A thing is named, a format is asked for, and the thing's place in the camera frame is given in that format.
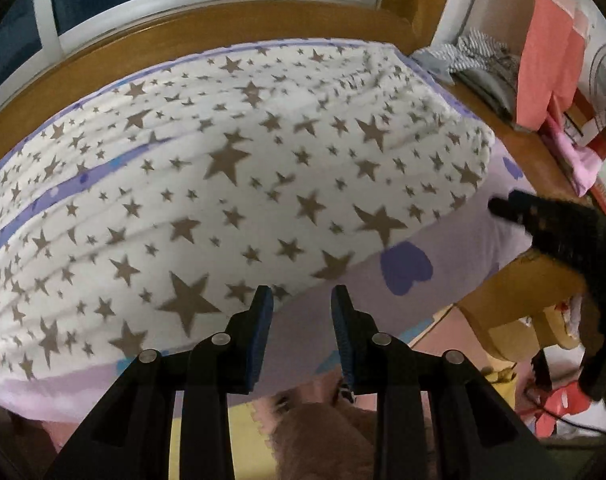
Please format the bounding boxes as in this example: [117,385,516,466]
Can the white star print cloth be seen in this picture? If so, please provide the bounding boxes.
[0,42,496,386]

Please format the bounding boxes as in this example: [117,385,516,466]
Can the pastel foam floor mat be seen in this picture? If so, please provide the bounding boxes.
[53,305,540,480]

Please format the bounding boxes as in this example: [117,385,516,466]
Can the person's brown fuzzy clothing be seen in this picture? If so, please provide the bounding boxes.
[269,374,440,480]

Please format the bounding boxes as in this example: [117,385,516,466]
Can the grey folded cloth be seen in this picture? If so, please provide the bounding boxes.
[454,55,522,125]

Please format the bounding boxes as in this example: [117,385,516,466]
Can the purple dotted bed sheet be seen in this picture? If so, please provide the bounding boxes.
[0,37,540,423]

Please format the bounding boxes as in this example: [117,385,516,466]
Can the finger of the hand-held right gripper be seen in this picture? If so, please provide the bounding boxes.
[508,190,604,235]
[489,198,602,272]

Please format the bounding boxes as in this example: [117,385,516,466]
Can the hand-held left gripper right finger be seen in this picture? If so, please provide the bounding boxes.
[330,285,564,480]

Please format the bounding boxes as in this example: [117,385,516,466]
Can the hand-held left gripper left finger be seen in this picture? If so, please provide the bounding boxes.
[46,285,274,480]

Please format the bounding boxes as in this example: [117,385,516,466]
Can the pink towel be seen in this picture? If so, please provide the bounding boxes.
[514,0,590,132]

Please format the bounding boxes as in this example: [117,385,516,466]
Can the light pink cloth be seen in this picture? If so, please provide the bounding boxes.
[547,114,604,197]

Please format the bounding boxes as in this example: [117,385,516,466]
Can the grey striped cloth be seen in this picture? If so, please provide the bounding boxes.
[412,30,522,87]

